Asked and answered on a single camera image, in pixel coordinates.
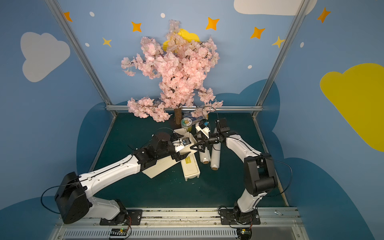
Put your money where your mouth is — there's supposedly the plastic wrap roll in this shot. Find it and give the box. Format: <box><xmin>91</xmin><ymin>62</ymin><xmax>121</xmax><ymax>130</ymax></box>
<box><xmin>211</xmin><ymin>143</ymin><xmax>221</xmax><ymax>171</ymax></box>
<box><xmin>197</xmin><ymin>135</ymin><xmax>211</xmax><ymax>165</ymax></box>

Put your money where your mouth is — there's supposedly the white wrap dispenser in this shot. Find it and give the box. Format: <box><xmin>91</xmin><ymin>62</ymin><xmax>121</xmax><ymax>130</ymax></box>
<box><xmin>181</xmin><ymin>153</ymin><xmax>201</xmax><ymax>182</ymax></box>
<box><xmin>143</xmin><ymin>129</ymin><xmax>197</xmax><ymax>179</ymax></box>

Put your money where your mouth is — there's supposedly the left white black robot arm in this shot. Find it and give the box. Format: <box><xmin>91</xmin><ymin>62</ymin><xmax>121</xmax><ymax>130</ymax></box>
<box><xmin>54</xmin><ymin>132</ymin><xmax>197</xmax><ymax>226</ymax></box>

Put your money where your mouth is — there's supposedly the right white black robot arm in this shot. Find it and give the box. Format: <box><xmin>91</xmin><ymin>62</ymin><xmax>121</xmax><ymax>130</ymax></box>
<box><xmin>191</xmin><ymin>118</ymin><xmax>278</xmax><ymax>219</ymax></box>

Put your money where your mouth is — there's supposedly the small green label can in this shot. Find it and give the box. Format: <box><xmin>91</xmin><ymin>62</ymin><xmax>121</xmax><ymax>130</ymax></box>
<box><xmin>181</xmin><ymin>118</ymin><xmax>193</xmax><ymax>132</ymax></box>

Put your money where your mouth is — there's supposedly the pink cherry blossom tree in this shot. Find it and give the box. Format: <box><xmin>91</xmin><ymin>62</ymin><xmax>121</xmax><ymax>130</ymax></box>
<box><xmin>121</xmin><ymin>20</ymin><xmax>223</xmax><ymax>122</ymax></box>

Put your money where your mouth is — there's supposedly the small circuit board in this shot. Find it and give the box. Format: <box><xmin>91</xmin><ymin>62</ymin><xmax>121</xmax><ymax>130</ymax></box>
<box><xmin>109</xmin><ymin>228</ymin><xmax>129</xmax><ymax>240</ymax></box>

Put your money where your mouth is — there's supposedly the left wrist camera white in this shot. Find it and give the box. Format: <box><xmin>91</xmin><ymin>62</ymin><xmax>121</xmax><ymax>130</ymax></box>
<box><xmin>173</xmin><ymin>137</ymin><xmax>192</xmax><ymax>153</ymax></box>

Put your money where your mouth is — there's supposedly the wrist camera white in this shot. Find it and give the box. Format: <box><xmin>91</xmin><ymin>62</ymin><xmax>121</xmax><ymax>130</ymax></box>
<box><xmin>173</xmin><ymin>137</ymin><xmax>192</xmax><ymax>153</ymax></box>
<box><xmin>195</xmin><ymin>119</ymin><xmax>210</xmax><ymax>138</ymax></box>

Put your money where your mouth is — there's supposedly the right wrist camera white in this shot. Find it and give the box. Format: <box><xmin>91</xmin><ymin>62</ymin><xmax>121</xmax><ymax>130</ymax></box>
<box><xmin>195</xmin><ymin>119</ymin><xmax>210</xmax><ymax>138</ymax></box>

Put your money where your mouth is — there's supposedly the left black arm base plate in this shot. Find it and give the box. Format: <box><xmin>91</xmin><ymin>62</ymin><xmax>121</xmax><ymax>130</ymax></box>
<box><xmin>100</xmin><ymin>209</ymin><xmax>143</xmax><ymax>226</ymax></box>

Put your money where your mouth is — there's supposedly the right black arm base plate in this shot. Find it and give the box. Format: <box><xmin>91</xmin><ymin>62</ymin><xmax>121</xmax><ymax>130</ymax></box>
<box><xmin>218</xmin><ymin>207</ymin><xmax>261</xmax><ymax>226</ymax></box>

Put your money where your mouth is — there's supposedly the aluminium front rail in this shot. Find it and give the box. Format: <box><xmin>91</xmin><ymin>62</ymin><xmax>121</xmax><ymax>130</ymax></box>
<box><xmin>49</xmin><ymin>208</ymin><xmax>309</xmax><ymax>240</ymax></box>

